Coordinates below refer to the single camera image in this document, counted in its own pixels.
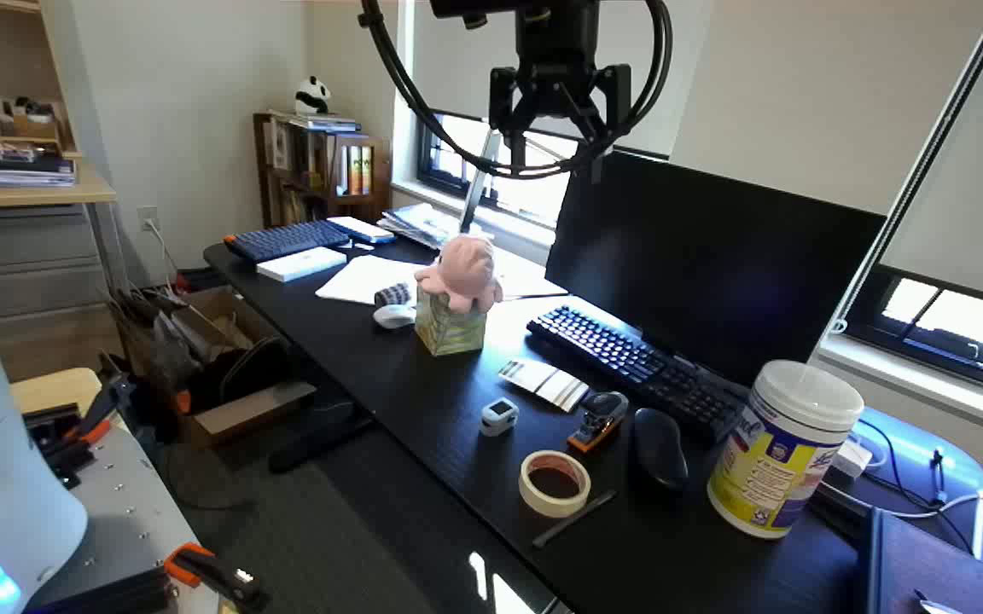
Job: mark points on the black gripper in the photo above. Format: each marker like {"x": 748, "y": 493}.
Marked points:
{"x": 556, "y": 44}

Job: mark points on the black and orange stapler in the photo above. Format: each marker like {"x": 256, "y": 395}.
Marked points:
{"x": 600, "y": 417}

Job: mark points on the black computer mouse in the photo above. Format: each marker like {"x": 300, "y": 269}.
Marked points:
{"x": 661, "y": 446}

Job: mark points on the white desk lamp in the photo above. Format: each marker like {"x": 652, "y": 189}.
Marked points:
{"x": 472, "y": 200}

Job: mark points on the white roller blind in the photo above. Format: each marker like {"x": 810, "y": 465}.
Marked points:
{"x": 810, "y": 102}
{"x": 560, "y": 68}
{"x": 969, "y": 191}

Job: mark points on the stack of papers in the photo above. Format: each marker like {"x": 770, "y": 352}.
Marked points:
{"x": 422, "y": 222}

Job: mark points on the pink octopus plush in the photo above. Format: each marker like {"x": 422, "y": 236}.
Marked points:
{"x": 459, "y": 269}

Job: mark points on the black computer monitor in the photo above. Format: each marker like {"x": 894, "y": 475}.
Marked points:
{"x": 717, "y": 260}

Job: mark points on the panda plush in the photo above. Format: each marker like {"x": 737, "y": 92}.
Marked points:
{"x": 313, "y": 96}

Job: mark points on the striped cloth pouch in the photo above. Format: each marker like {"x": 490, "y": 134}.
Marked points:
{"x": 393, "y": 295}

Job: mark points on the yellow green tissue box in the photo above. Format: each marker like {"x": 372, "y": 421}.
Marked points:
{"x": 446, "y": 330}

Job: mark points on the black keyboard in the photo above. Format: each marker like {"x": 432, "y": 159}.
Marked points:
{"x": 629, "y": 352}

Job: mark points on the dark wooden bookshelf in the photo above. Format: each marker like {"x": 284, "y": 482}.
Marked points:
{"x": 308, "y": 170}

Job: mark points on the white computer mouse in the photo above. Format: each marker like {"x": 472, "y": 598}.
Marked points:
{"x": 393, "y": 313}

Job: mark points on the white folded card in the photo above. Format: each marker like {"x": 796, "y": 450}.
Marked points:
{"x": 547, "y": 384}

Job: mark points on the white book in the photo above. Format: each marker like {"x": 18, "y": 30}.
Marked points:
{"x": 300, "y": 262}

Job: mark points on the dark blue notebook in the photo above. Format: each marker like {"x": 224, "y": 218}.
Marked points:
{"x": 289, "y": 238}

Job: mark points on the grey slanted pole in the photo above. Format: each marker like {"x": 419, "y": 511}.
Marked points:
{"x": 923, "y": 164}

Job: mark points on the masking tape roll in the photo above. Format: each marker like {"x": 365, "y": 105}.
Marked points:
{"x": 528, "y": 493}

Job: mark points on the white yellow wipes canister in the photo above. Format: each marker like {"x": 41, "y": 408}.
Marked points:
{"x": 770, "y": 455}

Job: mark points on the black pen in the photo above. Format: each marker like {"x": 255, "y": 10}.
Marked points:
{"x": 571, "y": 519}

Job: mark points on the open cardboard box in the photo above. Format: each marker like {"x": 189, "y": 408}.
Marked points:
{"x": 244, "y": 409}

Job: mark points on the blue plastic container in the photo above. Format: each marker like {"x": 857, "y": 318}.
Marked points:
{"x": 913, "y": 445}

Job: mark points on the books on shelf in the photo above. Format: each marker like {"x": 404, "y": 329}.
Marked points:
{"x": 18, "y": 167}

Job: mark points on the light wooden shelf unit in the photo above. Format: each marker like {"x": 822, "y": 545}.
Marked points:
{"x": 16, "y": 191}

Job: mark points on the orange black hand tool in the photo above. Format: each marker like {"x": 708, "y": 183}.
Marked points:
{"x": 93, "y": 413}

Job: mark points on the orange black clamp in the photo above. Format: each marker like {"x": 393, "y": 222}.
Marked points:
{"x": 214, "y": 566}

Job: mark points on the tan wooden block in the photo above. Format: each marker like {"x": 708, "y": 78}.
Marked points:
{"x": 52, "y": 391}

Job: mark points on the perforated metal robot table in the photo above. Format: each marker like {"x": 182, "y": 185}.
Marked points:
{"x": 126, "y": 500}

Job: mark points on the dark blue folder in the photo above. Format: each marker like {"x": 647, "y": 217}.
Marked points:
{"x": 936, "y": 566}

